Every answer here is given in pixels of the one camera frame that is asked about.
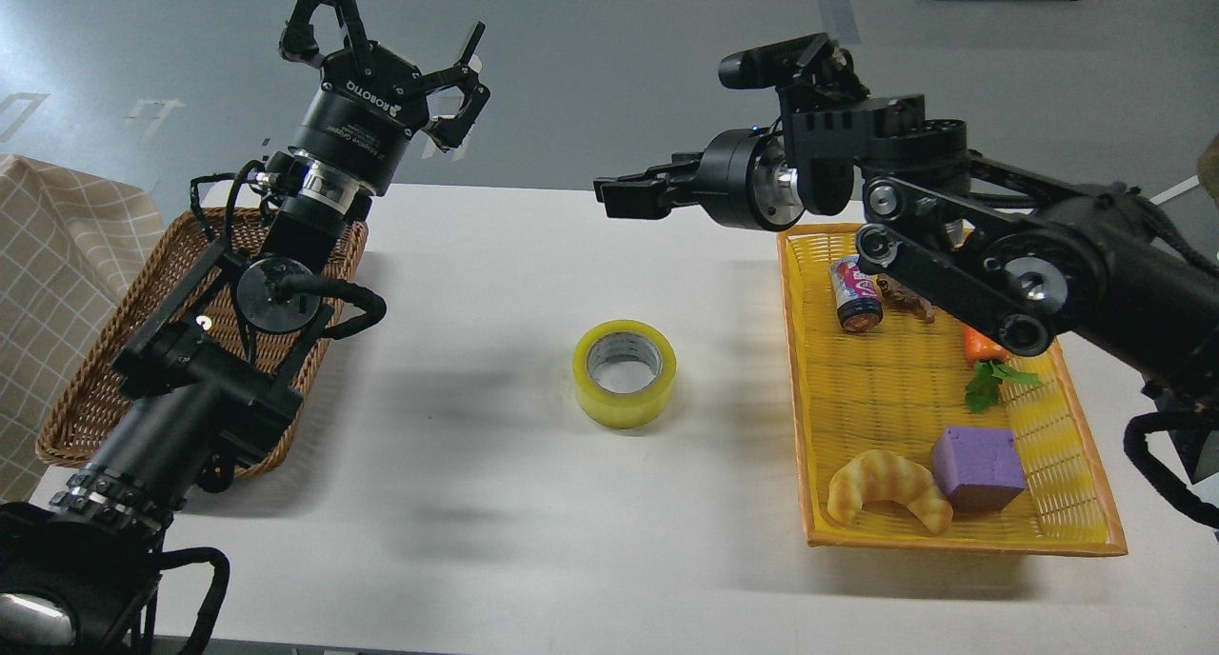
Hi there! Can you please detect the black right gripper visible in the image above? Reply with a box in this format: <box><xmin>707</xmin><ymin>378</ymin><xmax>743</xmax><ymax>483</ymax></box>
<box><xmin>592</xmin><ymin>127</ymin><xmax>798</xmax><ymax>231</ymax></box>

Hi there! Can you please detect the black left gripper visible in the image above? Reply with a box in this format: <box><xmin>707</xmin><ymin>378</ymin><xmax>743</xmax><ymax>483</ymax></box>
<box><xmin>279</xmin><ymin>0</ymin><xmax>492</xmax><ymax>198</ymax></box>

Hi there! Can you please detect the yellow tape roll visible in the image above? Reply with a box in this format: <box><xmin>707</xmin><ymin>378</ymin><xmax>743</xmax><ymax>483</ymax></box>
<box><xmin>570</xmin><ymin>318</ymin><xmax>678</xmax><ymax>429</ymax></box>

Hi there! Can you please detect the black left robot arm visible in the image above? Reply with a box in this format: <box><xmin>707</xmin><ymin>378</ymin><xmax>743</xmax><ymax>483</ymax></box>
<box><xmin>2</xmin><ymin>0</ymin><xmax>490</xmax><ymax>654</ymax></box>

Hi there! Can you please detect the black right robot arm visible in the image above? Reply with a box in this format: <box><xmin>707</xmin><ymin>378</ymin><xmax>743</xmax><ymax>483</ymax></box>
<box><xmin>592</xmin><ymin>33</ymin><xmax>1218</xmax><ymax>526</ymax></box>

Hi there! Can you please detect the small drink can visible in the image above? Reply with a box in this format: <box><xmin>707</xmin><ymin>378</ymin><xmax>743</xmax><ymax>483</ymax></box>
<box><xmin>829</xmin><ymin>255</ymin><xmax>884</xmax><ymax>333</ymax></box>

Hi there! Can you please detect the brown toy animal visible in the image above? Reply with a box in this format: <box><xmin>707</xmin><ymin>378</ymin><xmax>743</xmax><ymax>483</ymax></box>
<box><xmin>875</xmin><ymin>274</ymin><xmax>936</xmax><ymax>324</ymax></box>

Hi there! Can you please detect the yellow plastic basket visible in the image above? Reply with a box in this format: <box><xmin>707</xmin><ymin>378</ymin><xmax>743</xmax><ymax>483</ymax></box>
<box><xmin>777</xmin><ymin>223</ymin><xmax>1128</xmax><ymax>557</ymax></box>

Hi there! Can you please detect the beige checkered cloth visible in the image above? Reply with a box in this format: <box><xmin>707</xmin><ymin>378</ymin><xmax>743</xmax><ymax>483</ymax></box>
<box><xmin>1</xmin><ymin>152</ymin><xmax>165</xmax><ymax>503</ymax></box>

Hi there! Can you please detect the toy croissant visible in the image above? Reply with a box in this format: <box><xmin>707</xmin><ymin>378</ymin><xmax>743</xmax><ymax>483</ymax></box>
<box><xmin>826</xmin><ymin>448</ymin><xmax>954</xmax><ymax>534</ymax></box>

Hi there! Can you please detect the orange toy carrot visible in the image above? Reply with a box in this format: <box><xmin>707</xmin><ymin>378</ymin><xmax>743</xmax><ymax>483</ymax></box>
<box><xmin>962</xmin><ymin>326</ymin><xmax>1042</xmax><ymax>415</ymax></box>

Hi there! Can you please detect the purple block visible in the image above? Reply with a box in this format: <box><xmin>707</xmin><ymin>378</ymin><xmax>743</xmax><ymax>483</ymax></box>
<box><xmin>931</xmin><ymin>426</ymin><xmax>1026</xmax><ymax>514</ymax></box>

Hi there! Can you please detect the brown wicker basket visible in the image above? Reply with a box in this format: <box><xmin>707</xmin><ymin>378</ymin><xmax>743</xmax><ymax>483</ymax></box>
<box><xmin>35</xmin><ymin>209</ymin><xmax>369</xmax><ymax>481</ymax></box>

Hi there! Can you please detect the white chair base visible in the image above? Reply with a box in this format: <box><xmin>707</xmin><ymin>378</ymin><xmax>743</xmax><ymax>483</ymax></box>
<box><xmin>1150</xmin><ymin>174</ymin><xmax>1206</xmax><ymax>205</ymax></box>

